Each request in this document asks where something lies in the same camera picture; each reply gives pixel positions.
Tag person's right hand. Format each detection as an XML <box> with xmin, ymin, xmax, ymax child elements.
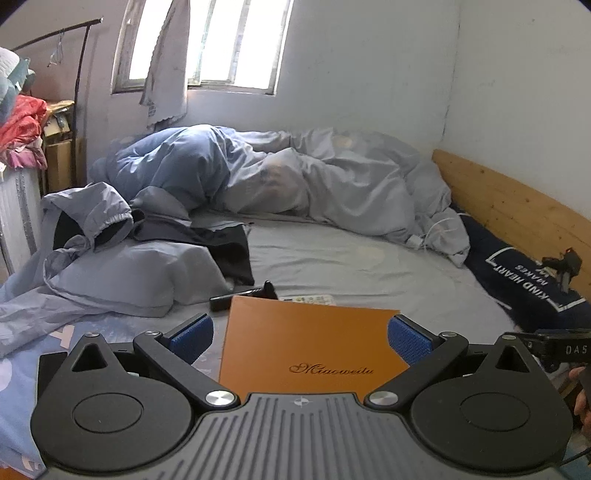
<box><xmin>569</xmin><ymin>366</ymin><xmax>591</xmax><ymax>441</ymax></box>

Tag light blue bed sheet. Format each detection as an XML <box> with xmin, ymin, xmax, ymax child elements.
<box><xmin>1</xmin><ymin>218</ymin><xmax>515</xmax><ymax>478</ymax></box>

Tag white remote control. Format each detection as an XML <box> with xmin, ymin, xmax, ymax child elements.
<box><xmin>280</xmin><ymin>295</ymin><xmax>335</xmax><ymax>306</ymax></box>

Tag black garment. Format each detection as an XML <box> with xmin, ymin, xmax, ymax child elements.
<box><xmin>131</xmin><ymin>217</ymin><xmax>254</xmax><ymax>286</ymax></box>

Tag wooden headboard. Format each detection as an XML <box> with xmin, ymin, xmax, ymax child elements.
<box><xmin>432</xmin><ymin>149</ymin><xmax>591</xmax><ymax>298</ymax></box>

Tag grey jacket with hood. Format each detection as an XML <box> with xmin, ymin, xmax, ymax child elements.
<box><xmin>39</xmin><ymin>181</ymin><xmax>195</xmax><ymax>259</ymax></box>

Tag grey blue duvet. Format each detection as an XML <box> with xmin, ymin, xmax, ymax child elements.
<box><xmin>88</xmin><ymin>124</ymin><xmax>470</xmax><ymax>266</ymax></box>

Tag white radiator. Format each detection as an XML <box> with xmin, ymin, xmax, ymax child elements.
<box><xmin>1</xmin><ymin>167</ymin><xmax>42</xmax><ymax>278</ymax></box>

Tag brown cardboard boxes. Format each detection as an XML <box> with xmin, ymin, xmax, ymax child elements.
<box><xmin>41</xmin><ymin>100</ymin><xmax>86</xmax><ymax>194</ymax></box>

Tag red clothes pile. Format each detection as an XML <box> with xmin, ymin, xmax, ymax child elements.
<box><xmin>1</xmin><ymin>95</ymin><xmax>48</xmax><ymax>170</ymax></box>

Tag grey hanging curtain cloth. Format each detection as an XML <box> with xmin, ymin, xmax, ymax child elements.
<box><xmin>139</xmin><ymin>0</ymin><xmax>190</xmax><ymax>129</ymax></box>

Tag window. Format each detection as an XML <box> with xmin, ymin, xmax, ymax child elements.
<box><xmin>112</xmin><ymin>1</ymin><xmax>293</xmax><ymax>95</ymax></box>

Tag white grey pillows stack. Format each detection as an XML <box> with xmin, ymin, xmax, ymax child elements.
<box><xmin>0</xmin><ymin>47</ymin><xmax>35</xmax><ymax>125</ymax></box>

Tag black shaving brush handle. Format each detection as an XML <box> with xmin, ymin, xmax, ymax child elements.
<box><xmin>208</xmin><ymin>281</ymin><xmax>279</xmax><ymax>312</ymax></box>

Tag white charger with cable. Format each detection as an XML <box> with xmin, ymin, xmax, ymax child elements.
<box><xmin>405</xmin><ymin>217</ymin><xmax>458</xmax><ymax>252</ymax></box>

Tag black clothes rail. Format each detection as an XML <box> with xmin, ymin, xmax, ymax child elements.
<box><xmin>12</xmin><ymin>17</ymin><xmax>104</xmax><ymax>185</ymax></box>

